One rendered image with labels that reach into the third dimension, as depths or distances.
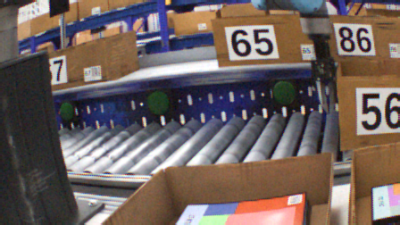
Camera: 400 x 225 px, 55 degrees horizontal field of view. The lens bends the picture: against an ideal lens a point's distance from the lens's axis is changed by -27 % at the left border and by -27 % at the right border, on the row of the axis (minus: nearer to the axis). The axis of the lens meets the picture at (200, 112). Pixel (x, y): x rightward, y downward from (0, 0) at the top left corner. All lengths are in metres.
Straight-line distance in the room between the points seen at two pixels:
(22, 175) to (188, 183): 0.30
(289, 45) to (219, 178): 0.82
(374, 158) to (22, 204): 0.61
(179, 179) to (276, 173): 0.15
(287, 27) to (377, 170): 0.87
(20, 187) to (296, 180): 0.47
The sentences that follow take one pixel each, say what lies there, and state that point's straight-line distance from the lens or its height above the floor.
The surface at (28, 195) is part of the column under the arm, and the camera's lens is 0.76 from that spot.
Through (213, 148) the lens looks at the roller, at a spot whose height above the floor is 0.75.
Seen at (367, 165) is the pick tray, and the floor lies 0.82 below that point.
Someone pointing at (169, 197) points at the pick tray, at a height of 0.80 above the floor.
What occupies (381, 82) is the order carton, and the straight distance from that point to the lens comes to 1.02.
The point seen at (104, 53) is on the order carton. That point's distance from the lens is 1.72.
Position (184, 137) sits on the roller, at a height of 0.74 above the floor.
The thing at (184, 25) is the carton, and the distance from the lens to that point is 6.14.
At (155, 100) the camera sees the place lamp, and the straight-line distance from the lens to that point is 1.58.
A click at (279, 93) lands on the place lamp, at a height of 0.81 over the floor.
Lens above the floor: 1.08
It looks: 11 degrees down
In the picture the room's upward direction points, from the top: 8 degrees counter-clockwise
